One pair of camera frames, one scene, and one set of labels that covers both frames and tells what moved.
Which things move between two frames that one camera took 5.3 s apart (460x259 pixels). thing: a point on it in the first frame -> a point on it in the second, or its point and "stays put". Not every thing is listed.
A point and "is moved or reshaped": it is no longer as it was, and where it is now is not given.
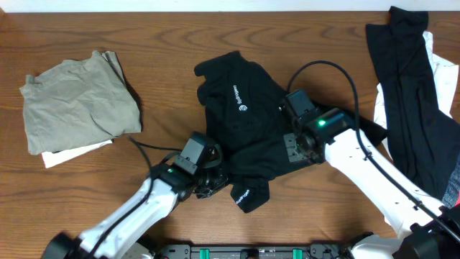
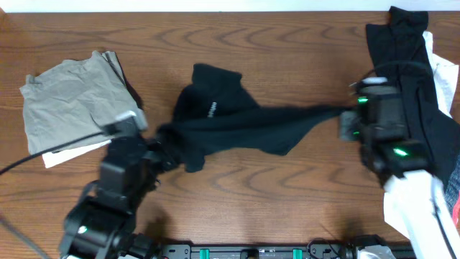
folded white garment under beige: [50, 158] stays put
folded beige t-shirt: [75, 103] stays put
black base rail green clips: [315, 251] stays put
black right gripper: [293, 155] -> [348, 119]
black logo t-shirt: [243, 102] is moved or reshaped
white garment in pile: [446, 77] stays put
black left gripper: [212, 180] -> [152, 158]
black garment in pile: [425, 141] stays put
